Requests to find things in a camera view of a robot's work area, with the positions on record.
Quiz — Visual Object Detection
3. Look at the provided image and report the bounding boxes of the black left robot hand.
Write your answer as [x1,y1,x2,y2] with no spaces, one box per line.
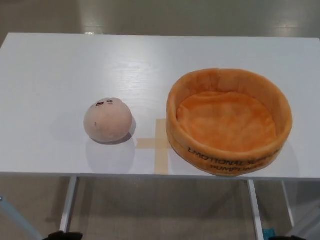
[46,230,84,240]

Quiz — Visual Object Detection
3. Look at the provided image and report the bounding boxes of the beige tape strip long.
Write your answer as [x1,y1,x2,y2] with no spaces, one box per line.
[154,118,171,175]

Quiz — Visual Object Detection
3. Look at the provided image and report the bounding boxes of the orange plush round plate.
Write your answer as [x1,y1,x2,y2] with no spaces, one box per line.
[166,67,294,178]

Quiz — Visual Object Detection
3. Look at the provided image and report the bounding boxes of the white table leg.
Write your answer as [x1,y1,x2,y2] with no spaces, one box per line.
[280,180,296,234]
[59,176,79,233]
[247,179,264,240]

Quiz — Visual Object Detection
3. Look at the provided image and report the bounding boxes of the pink round plush toy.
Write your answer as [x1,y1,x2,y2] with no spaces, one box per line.
[83,97,134,145]

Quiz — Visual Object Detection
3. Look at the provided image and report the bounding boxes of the blue grey metal bar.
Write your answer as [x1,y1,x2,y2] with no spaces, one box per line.
[0,193,42,240]

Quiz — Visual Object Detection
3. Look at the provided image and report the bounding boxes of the beige tape strip short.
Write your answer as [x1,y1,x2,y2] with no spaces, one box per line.
[136,137,174,149]

